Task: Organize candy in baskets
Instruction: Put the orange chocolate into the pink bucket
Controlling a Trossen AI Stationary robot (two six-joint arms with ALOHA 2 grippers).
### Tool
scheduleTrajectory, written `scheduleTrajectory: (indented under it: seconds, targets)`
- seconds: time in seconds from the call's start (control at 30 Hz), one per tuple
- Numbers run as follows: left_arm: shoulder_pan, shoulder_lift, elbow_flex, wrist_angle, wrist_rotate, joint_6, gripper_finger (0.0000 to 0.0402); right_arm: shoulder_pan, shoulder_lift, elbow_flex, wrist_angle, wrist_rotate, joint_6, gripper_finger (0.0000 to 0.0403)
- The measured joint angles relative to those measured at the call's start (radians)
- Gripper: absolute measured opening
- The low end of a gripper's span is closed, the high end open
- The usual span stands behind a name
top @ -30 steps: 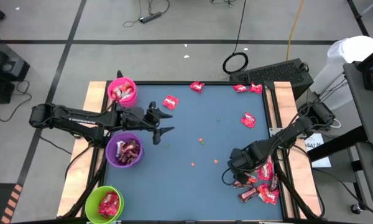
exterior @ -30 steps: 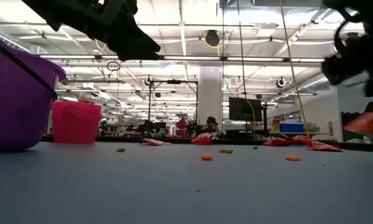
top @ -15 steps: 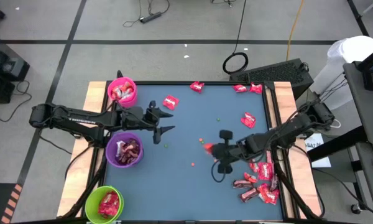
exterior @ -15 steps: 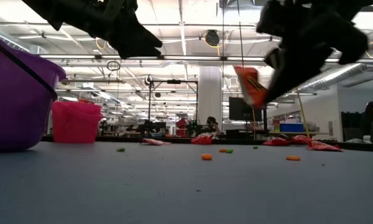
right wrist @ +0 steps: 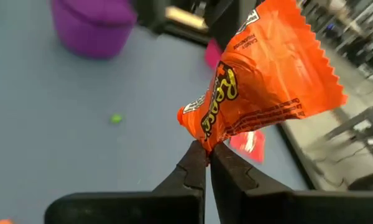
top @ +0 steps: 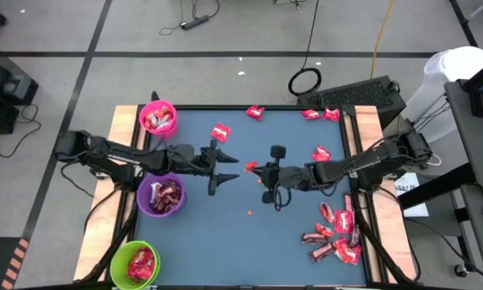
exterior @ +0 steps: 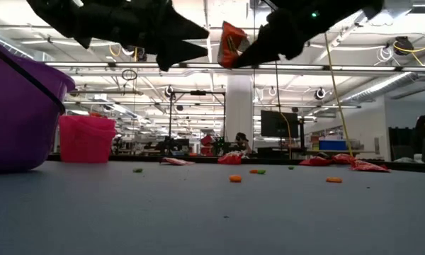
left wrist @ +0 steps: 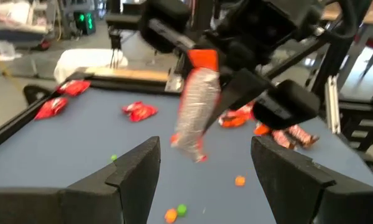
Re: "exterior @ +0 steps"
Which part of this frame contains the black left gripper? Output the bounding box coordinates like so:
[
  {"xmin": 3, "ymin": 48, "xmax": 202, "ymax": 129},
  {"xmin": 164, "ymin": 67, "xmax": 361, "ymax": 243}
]
[{"xmin": 74, "ymin": 0, "xmax": 210, "ymax": 72}]

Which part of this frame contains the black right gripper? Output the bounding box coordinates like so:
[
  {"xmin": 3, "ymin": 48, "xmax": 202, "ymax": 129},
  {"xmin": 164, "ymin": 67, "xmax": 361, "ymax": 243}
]
[{"xmin": 232, "ymin": 0, "xmax": 341, "ymax": 69}]

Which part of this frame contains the long ceiling light bar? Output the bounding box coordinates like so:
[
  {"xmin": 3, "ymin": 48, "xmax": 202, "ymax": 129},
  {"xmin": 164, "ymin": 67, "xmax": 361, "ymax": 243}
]
[{"xmin": 0, "ymin": 61, "xmax": 425, "ymax": 72}]

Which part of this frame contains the white pillar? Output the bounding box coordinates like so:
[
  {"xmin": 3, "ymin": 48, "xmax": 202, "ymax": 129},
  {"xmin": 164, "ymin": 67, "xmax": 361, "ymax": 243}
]
[{"xmin": 225, "ymin": 74, "xmax": 254, "ymax": 146}]

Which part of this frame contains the black flat monitor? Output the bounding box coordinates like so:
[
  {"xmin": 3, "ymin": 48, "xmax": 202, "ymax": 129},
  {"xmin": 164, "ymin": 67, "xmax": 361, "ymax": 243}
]
[{"xmin": 260, "ymin": 110, "xmax": 300, "ymax": 139}]

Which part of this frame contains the red chair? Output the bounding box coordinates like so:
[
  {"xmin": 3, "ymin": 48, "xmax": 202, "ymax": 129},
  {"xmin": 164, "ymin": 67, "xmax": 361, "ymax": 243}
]
[{"xmin": 200, "ymin": 134, "xmax": 215, "ymax": 157}]

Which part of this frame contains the blue storage bin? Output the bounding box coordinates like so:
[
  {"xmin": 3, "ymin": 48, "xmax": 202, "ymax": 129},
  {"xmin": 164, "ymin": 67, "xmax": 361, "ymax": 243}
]
[{"xmin": 318, "ymin": 140, "xmax": 347, "ymax": 152}]

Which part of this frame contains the pink plastic basket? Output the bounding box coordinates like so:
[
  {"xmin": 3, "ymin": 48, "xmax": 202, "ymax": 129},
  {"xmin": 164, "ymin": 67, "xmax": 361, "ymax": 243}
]
[{"xmin": 59, "ymin": 115, "xmax": 118, "ymax": 164}]

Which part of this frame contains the black folding panel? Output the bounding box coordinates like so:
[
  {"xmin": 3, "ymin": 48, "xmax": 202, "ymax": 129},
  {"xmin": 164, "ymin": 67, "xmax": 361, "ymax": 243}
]
[{"xmin": 388, "ymin": 126, "xmax": 417, "ymax": 160}]

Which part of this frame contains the purple plastic basket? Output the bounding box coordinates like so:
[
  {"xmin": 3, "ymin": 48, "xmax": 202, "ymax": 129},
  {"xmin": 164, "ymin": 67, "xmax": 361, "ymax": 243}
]
[{"xmin": 0, "ymin": 40, "xmax": 77, "ymax": 174}]

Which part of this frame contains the black metal frame rig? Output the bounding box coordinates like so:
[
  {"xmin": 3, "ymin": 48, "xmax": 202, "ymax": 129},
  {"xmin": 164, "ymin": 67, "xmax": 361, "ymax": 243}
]
[{"xmin": 167, "ymin": 90, "xmax": 227, "ymax": 142}]

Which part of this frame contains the black cable ring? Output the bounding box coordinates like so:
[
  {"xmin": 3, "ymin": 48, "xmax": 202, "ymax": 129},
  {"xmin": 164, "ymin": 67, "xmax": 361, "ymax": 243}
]
[{"xmin": 121, "ymin": 69, "xmax": 139, "ymax": 82}]

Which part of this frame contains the short yellow cable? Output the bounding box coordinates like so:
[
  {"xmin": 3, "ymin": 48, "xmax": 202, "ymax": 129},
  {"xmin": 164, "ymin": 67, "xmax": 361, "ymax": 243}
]
[{"xmin": 279, "ymin": 113, "xmax": 292, "ymax": 159}]

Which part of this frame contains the long yellow cable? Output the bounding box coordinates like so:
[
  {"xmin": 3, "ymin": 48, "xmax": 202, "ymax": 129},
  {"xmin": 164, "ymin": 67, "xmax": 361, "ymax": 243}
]
[{"xmin": 324, "ymin": 31, "xmax": 353, "ymax": 155}]

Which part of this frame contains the silver air duct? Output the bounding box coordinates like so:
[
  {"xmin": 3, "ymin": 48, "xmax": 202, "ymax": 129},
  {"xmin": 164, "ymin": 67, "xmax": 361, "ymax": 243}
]
[
  {"xmin": 339, "ymin": 58, "xmax": 425, "ymax": 104},
  {"xmin": 0, "ymin": 33, "xmax": 35, "ymax": 62}
]

